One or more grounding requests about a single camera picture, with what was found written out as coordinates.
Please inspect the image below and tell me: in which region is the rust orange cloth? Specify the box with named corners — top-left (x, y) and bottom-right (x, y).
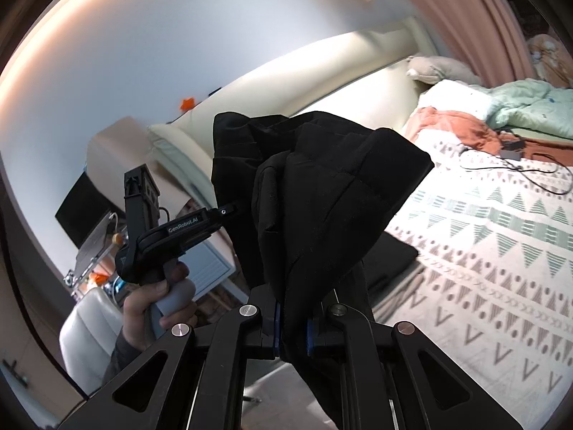
top-left (402, 107), bottom-right (573, 167)

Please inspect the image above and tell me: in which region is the mint green duvet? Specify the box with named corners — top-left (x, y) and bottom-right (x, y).
top-left (483, 79), bottom-right (573, 139)

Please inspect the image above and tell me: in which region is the patterned white bed blanket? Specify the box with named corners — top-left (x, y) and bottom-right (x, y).
top-left (371, 80), bottom-right (573, 430)

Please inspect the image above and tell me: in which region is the black monitor screen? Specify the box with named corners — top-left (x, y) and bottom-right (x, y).
top-left (56, 172), bottom-right (125, 249)

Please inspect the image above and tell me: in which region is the pink curtain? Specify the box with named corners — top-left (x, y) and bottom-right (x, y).
top-left (410, 0), bottom-right (536, 86)

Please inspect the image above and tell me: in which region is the cream upholstered headboard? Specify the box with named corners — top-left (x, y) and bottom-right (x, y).
top-left (148, 16), bottom-right (437, 182)

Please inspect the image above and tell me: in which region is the person's left hand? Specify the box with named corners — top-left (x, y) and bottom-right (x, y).
top-left (121, 261), bottom-right (199, 354)

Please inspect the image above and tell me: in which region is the grey pillow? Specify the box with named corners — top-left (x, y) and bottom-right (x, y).
top-left (406, 56), bottom-right (482, 86)

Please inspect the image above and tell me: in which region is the black jacket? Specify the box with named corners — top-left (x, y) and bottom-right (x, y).
top-left (211, 112), bottom-right (433, 424)

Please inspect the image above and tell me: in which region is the black charger cable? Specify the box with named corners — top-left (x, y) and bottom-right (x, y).
top-left (458, 129), bottom-right (573, 196)

